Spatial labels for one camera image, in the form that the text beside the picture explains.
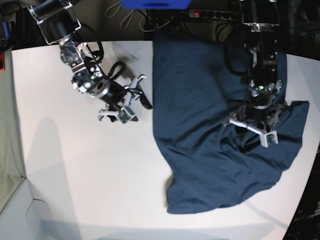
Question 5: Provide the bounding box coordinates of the blue handled tool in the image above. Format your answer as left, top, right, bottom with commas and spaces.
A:
2, 21, 12, 41

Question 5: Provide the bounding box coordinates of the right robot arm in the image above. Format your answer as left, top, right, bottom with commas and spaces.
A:
27, 0, 153, 124

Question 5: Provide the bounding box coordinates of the dark blue t-shirt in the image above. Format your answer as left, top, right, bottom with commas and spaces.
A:
153, 30, 310, 215

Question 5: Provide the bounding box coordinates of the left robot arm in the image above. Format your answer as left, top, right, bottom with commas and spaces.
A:
223, 0, 287, 148

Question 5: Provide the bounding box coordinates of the blue plastic box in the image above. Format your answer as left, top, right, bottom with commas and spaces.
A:
121, 0, 191, 10

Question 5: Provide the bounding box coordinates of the black power strip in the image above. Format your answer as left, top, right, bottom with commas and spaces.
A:
187, 9, 237, 21

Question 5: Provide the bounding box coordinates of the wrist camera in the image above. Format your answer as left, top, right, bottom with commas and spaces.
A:
116, 106, 135, 124
259, 130, 279, 148

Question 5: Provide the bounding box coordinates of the red box at left edge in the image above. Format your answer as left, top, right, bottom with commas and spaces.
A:
0, 53, 5, 72

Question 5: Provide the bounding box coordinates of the white bin at left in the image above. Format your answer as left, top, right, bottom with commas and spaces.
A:
0, 48, 51, 240

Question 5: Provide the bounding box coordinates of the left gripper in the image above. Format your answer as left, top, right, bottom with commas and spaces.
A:
222, 100, 290, 145

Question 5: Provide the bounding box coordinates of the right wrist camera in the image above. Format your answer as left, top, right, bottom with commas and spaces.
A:
116, 106, 135, 124

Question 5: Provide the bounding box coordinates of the white cable loop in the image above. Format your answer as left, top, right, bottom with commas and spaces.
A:
104, 2, 137, 30

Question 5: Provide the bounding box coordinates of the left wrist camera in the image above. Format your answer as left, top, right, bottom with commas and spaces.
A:
259, 130, 279, 148

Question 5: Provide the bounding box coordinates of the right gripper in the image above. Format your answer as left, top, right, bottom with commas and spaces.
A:
98, 74, 153, 122

